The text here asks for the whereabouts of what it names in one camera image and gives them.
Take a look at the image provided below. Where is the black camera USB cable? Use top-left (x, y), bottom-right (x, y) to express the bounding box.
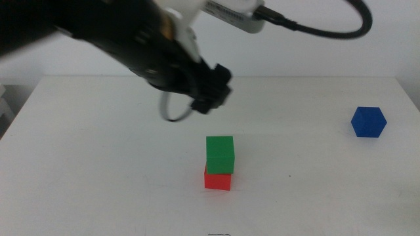
top-left (254, 0), bottom-right (373, 40)

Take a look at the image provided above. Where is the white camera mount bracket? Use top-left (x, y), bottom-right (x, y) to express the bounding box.
top-left (154, 0), bottom-right (206, 64)

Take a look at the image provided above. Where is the green cube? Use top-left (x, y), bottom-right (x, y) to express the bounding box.
top-left (205, 136), bottom-right (236, 175)

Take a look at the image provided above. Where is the red cube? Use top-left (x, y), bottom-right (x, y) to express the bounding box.
top-left (203, 163), bottom-right (232, 191)

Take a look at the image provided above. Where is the blue cube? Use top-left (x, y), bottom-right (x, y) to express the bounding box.
top-left (350, 106), bottom-right (388, 138)

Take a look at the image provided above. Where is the white cable tie loop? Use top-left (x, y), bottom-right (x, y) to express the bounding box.
top-left (159, 90), bottom-right (195, 123)

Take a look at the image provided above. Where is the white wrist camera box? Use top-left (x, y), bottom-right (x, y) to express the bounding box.
top-left (201, 0), bottom-right (266, 34)

